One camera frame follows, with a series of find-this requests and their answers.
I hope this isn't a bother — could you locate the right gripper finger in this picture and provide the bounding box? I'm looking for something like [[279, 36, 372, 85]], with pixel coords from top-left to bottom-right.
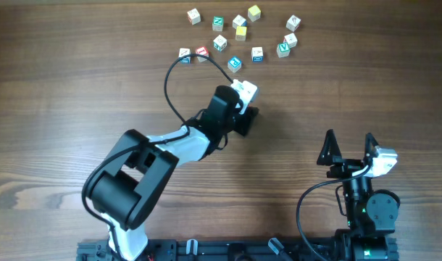
[[317, 129, 343, 166], [364, 133, 379, 162]]

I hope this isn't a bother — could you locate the white block blue bottom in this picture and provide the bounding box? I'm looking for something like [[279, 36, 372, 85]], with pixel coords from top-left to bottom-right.
[[251, 46, 264, 62]]

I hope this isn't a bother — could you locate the white teal-edged block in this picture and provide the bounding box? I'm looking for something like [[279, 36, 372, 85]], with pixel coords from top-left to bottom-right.
[[213, 35, 228, 51]]

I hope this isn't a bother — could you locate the green V block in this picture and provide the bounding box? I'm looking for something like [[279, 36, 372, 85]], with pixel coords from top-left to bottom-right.
[[276, 42, 291, 58]]

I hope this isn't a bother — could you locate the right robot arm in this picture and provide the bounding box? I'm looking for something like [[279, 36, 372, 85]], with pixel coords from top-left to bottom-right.
[[317, 129, 401, 261]]

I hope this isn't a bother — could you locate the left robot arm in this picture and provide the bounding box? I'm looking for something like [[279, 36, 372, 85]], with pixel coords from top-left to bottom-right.
[[81, 80, 259, 260]]

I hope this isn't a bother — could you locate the blue P block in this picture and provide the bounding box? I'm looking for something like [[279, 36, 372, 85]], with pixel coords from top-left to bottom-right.
[[228, 56, 242, 73]]

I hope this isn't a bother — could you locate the red L block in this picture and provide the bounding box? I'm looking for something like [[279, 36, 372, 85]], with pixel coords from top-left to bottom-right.
[[195, 46, 209, 62]]

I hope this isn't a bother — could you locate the yellow block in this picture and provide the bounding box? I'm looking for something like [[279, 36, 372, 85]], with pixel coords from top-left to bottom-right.
[[235, 26, 247, 41]]

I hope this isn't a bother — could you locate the white block blue base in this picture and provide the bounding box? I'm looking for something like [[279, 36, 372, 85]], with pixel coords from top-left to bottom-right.
[[178, 48, 191, 64]]

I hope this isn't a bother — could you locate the white block red edge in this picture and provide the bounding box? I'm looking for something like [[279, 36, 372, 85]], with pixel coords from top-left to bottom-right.
[[283, 33, 298, 48]]

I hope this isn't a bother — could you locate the white block blue side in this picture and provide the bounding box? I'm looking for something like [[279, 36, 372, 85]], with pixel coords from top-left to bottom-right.
[[233, 14, 247, 29]]

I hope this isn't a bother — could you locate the green N block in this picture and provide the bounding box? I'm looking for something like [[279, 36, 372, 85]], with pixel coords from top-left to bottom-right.
[[212, 16, 224, 32]]

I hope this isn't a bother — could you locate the yellow-green top block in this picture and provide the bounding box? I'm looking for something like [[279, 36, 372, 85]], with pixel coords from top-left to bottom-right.
[[248, 5, 262, 22]]

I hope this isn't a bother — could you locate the white picture block far right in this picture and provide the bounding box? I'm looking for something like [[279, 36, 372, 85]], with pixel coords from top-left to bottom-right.
[[285, 14, 301, 32]]

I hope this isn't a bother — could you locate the white block top left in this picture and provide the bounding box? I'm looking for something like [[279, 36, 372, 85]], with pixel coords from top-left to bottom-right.
[[187, 8, 201, 25]]

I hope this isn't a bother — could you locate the right black camera cable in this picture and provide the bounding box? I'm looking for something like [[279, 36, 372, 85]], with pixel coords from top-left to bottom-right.
[[296, 165, 372, 261]]

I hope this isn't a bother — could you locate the black camera cable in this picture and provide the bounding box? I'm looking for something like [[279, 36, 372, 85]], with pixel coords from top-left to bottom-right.
[[296, 165, 372, 261], [81, 53, 235, 261]]

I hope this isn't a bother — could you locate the left black camera cable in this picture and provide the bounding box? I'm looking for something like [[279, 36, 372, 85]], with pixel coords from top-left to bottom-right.
[[81, 53, 235, 261]]

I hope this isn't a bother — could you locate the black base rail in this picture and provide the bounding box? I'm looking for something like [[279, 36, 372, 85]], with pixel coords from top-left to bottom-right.
[[75, 237, 399, 261]]

